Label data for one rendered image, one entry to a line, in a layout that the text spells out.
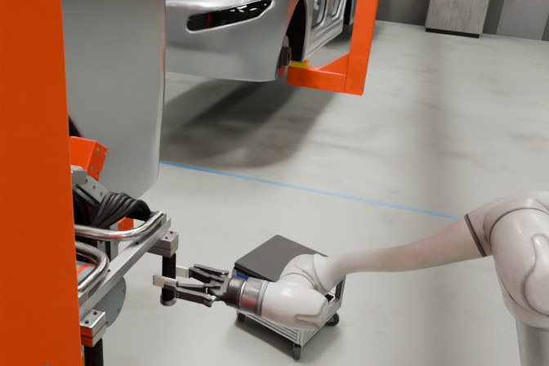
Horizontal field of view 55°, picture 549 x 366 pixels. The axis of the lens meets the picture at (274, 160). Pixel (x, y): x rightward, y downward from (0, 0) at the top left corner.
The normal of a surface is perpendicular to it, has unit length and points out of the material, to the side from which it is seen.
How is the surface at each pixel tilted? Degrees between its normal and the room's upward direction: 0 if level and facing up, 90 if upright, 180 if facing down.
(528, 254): 45
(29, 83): 90
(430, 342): 0
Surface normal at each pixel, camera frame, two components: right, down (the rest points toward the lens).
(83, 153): -0.16, -0.25
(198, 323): 0.09, -0.92
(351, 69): -0.26, 0.34
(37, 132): 0.96, 0.18
